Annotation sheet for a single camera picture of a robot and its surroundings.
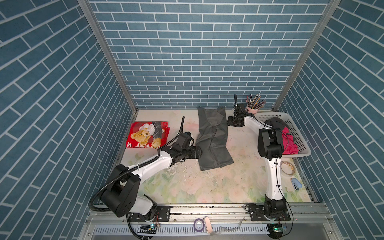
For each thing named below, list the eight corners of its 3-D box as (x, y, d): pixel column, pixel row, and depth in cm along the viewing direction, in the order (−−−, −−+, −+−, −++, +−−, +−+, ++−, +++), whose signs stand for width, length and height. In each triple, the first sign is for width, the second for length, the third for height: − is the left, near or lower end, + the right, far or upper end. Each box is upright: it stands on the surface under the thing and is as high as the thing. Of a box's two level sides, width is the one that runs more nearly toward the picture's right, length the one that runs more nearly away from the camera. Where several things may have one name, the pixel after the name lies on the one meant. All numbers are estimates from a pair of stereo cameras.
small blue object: (294, 189, 84) (297, 187, 81) (290, 180, 87) (293, 178, 84) (299, 189, 84) (303, 187, 81) (295, 180, 87) (298, 178, 84)
